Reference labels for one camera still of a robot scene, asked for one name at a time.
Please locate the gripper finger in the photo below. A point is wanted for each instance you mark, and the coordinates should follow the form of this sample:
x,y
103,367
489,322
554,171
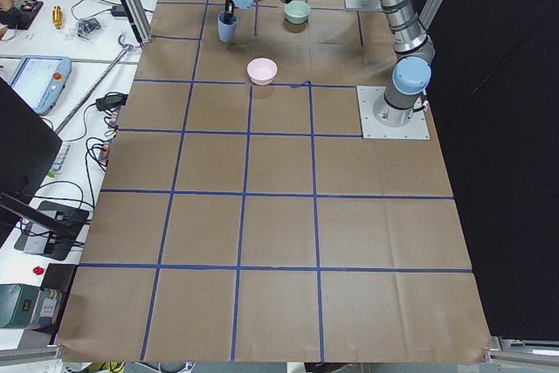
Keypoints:
x,y
229,13

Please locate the blue cup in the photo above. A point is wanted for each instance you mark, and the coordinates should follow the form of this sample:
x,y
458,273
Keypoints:
x,y
226,31

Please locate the green bowl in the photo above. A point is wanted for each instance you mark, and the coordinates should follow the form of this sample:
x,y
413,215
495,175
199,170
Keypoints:
x,y
297,12

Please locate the pink bowl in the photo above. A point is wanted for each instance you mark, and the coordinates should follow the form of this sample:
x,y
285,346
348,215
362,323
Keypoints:
x,y
261,71

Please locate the metal rod stand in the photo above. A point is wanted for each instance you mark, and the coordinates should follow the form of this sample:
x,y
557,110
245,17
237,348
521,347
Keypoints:
x,y
125,48

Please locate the black power adapter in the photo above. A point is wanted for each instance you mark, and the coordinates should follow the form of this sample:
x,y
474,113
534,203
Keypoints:
x,y
111,101

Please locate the yellow tool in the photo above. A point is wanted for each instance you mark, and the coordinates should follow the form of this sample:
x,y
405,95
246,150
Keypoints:
x,y
57,17

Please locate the blue teach pendant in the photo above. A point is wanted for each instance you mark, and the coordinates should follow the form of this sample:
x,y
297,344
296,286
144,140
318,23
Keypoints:
x,y
39,80

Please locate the black monitor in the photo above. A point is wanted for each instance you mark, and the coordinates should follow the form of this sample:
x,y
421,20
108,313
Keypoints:
x,y
28,147

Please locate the green power supply box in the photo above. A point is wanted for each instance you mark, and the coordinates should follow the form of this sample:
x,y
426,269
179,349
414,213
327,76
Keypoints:
x,y
29,307

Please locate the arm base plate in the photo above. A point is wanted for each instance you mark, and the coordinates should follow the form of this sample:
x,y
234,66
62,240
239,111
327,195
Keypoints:
x,y
363,5
380,121

